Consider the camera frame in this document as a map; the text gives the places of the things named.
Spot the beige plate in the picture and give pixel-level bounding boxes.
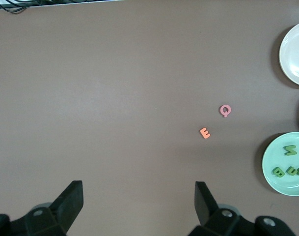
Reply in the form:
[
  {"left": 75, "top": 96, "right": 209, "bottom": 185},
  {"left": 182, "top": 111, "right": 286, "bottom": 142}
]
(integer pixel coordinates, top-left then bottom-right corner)
[{"left": 279, "top": 21, "right": 299, "bottom": 87}]

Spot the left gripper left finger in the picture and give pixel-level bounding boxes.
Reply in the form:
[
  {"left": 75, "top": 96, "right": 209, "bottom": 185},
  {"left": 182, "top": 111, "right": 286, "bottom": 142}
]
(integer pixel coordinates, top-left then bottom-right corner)
[{"left": 0, "top": 180, "right": 84, "bottom": 236}]

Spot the white table edge rail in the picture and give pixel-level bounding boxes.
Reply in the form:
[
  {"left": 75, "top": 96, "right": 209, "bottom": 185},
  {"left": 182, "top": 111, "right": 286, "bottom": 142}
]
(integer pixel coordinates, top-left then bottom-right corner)
[{"left": 0, "top": 0, "right": 125, "bottom": 10}]

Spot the pink foam letter Q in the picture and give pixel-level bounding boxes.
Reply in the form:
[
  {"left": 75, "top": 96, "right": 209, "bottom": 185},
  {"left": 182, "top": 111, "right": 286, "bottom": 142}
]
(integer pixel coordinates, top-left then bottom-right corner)
[{"left": 218, "top": 104, "right": 232, "bottom": 118}]

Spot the green plate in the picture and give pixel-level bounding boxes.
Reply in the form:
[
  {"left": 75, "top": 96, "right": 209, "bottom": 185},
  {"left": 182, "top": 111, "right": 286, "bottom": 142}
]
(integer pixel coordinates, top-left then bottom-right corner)
[{"left": 262, "top": 132, "right": 299, "bottom": 197}]

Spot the black cable bundle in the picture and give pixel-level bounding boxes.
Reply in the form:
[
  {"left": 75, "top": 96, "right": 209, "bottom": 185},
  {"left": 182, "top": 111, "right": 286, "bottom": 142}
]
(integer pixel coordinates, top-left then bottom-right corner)
[{"left": 0, "top": 0, "right": 88, "bottom": 14}]

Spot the brown table mat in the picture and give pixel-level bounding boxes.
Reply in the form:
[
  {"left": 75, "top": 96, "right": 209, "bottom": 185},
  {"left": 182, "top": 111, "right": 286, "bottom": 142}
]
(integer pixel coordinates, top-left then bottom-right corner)
[{"left": 0, "top": 0, "right": 299, "bottom": 236}]

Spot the orange foam letter E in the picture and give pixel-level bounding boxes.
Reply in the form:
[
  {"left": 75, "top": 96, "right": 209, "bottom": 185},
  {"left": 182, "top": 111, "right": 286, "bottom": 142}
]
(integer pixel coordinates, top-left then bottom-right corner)
[{"left": 199, "top": 127, "right": 211, "bottom": 140}]

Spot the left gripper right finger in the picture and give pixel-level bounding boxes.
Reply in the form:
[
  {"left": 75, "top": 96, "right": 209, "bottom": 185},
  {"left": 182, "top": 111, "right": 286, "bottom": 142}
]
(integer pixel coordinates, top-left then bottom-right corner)
[{"left": 188, "top": 181, "right": 297, "bottom": 236}]

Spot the green zigzag foam letter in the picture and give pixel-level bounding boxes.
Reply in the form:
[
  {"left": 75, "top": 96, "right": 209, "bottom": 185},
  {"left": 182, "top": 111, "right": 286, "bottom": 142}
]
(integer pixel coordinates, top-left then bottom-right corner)
[{"left": 283, "top": 145, "right": 297, "bottom": 156}]

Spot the green foam letter B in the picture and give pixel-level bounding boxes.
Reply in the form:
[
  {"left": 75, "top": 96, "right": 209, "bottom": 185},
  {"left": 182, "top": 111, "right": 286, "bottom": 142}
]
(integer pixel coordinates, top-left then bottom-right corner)
[{"left": 272, "top": 166, "right": 285, "bottom": 178}]

